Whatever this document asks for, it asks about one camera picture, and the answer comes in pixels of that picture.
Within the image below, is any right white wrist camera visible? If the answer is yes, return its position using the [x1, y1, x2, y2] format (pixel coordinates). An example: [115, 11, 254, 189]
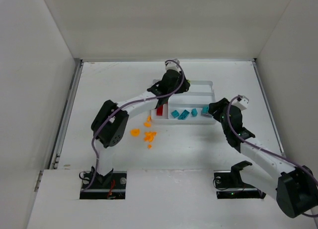
[233, 95, 249, 111]

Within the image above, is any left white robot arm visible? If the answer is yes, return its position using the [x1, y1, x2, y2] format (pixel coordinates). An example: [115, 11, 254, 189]
[91, 69, 190, 184]

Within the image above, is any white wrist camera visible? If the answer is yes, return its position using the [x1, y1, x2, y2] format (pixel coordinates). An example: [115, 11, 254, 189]
[164, 59, 179, 72]
[233, 95, 249, 111]

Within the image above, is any orange lego cluster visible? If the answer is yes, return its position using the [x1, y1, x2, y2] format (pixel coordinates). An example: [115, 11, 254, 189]
[144, 132, 157, 143]

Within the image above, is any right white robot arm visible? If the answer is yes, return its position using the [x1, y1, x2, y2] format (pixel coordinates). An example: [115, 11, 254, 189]
[208, 95, 318, 218]

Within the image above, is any white divided sorting tray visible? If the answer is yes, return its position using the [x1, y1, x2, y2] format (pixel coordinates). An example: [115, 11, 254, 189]
[151, 80, 216, 125]

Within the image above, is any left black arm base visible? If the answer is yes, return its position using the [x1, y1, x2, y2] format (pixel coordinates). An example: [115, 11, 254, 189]
[79, 167, 127, 200]

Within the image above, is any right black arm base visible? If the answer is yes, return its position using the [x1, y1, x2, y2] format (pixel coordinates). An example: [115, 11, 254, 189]
[213, 160, 266, 200]

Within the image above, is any blue lego brick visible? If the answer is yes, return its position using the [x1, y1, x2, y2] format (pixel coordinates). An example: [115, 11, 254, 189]
[191, 108, 198, 117]

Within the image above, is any teal cloud lego piece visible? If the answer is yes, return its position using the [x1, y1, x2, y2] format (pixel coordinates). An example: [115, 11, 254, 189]
[201, 106, 213, 117]

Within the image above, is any orange half round lego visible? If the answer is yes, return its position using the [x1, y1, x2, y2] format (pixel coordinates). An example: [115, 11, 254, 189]
[144, 122, 152, 127]

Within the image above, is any red rectangular lego brick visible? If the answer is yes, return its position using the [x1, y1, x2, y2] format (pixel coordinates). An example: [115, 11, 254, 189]
[156, 105, 165, 116]

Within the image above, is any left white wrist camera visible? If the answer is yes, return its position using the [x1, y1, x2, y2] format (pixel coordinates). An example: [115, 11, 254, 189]
[164, 59, 179, 72]

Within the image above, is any teal square lego brick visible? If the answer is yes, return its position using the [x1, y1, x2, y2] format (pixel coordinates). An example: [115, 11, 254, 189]
[171, 110, 180, 119]

